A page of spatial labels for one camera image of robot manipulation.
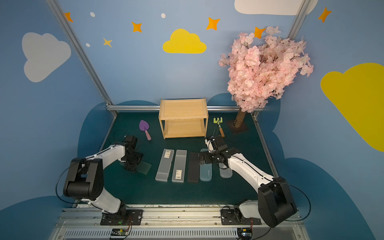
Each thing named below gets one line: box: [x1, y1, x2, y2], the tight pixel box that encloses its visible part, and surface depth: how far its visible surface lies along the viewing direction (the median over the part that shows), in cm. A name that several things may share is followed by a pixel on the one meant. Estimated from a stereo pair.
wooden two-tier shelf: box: [158, 97, 209, 140], surface depth 101 cm
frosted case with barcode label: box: [171, 149, 188, 183], surface depth 92 cm
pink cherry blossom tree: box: [218, 26, 314, 128], surface depth 72 cm
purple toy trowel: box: [139, 119, 152, 141], surface depth 116 cm
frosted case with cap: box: [155, 148, 175, 182], surface depth 94 cm
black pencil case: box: [187, 152, 200, 183], surface depth 92 cm
